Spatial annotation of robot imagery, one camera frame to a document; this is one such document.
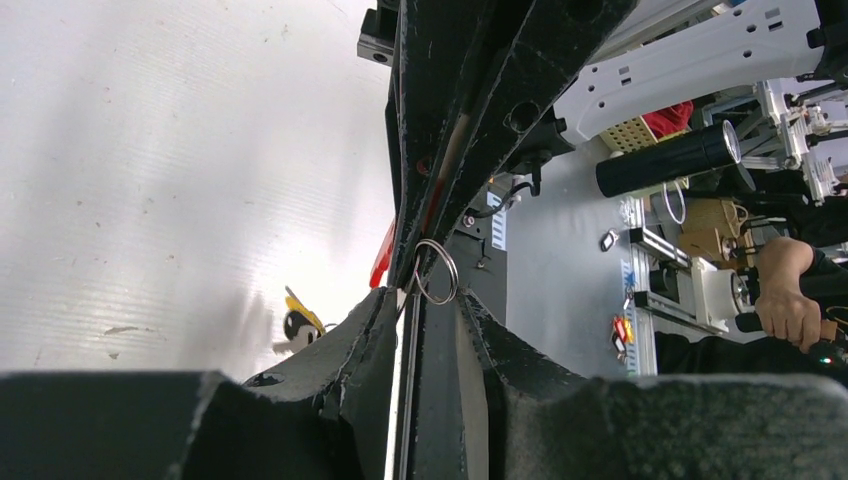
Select white motor fixture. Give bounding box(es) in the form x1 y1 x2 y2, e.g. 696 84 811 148
690 257 754 335

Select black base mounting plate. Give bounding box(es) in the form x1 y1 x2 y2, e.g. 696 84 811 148
448 177 511 326

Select black cylinder flashlight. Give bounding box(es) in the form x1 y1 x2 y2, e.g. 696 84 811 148
595 121 742 198

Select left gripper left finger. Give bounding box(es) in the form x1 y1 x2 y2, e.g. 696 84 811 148
1 288 397 479

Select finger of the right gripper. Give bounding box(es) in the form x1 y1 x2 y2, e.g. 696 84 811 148
426 1 637 243
386 1 498 287

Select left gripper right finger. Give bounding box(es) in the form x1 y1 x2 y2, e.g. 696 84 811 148
457 291 847 479

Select yellow tag key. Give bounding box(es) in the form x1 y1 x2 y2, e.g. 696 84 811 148
283 286 326 342

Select spare black tag key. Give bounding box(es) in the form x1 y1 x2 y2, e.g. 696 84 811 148
599 229 620 252

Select grey red keyring holder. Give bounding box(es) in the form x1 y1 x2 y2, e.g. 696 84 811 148
386 239 465 479

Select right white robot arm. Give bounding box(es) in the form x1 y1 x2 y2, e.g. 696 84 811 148
386 1 847 287

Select spare key tag bundle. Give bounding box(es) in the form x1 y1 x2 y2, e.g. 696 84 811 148
611 315 635 358

